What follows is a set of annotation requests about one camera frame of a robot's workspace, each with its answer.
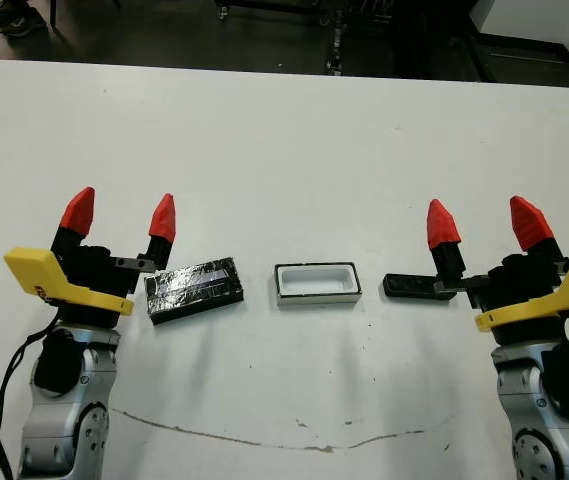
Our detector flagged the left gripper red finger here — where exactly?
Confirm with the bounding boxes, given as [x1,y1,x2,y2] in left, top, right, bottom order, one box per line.
[137,193,178,275]
[51,187,97,249]

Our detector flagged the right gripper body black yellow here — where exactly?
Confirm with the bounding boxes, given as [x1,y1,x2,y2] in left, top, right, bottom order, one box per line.
[438,252,569,346]

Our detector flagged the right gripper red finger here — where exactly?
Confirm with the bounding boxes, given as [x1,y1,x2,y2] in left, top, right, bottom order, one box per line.
[426,198,468,287]
[508,195,565,260]

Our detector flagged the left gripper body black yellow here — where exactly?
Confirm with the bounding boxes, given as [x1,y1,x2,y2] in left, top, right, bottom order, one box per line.
[3,244,155,329]

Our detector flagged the glossy black box lid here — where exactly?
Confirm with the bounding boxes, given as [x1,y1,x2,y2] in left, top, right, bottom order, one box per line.
[143,256,245,326]

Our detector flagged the black camera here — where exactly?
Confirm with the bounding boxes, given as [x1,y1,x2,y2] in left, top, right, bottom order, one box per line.
[378,272,458,302]

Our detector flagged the white-lined box base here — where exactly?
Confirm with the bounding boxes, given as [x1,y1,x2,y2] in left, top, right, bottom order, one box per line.
[273,259,365,308]

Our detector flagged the white cabinet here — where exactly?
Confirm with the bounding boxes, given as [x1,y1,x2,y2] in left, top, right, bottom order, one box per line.
[468,0,569,56]

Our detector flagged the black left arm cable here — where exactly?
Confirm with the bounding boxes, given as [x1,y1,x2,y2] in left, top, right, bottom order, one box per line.
[0,319,63,480]

